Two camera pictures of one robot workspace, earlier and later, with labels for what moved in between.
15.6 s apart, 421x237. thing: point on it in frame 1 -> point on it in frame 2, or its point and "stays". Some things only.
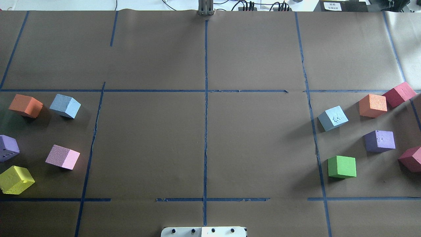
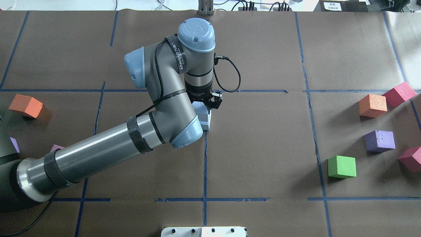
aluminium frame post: x=206 y=8 stays
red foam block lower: x=411 y=159 stays
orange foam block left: x=27 y=105 stays
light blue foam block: x=65 y=105 -> x=203 y=114
